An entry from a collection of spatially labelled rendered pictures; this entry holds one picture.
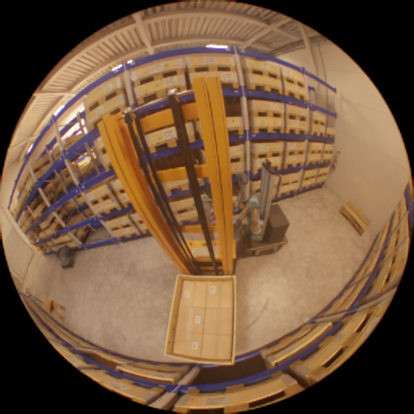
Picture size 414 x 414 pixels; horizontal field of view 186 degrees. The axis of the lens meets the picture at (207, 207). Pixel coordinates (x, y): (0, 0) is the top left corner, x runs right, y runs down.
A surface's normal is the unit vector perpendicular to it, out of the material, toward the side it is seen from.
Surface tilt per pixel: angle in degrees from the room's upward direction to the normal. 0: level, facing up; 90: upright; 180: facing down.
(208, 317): 0
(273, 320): 0
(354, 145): 90
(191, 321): 0
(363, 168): 90
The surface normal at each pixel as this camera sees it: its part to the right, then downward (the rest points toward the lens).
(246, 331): -0.15, -0.76
